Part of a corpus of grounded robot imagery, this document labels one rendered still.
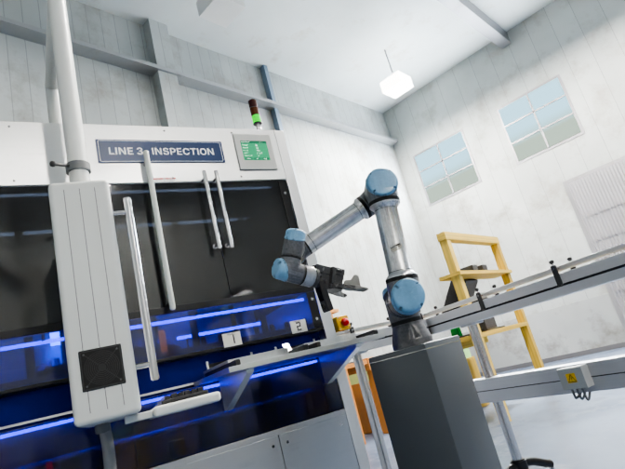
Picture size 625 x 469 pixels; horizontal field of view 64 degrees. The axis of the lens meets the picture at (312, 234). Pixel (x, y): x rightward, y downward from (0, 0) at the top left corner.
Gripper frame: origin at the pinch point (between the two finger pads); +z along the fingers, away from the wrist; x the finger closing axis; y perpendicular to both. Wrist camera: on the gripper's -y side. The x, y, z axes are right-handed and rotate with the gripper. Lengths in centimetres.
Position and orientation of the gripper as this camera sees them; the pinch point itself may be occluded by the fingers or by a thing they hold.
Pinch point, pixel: (357, 294)
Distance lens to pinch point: 193.2
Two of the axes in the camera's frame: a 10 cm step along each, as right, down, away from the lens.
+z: 8.7, 2.6, 4.2
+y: 1.1, -9.3, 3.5
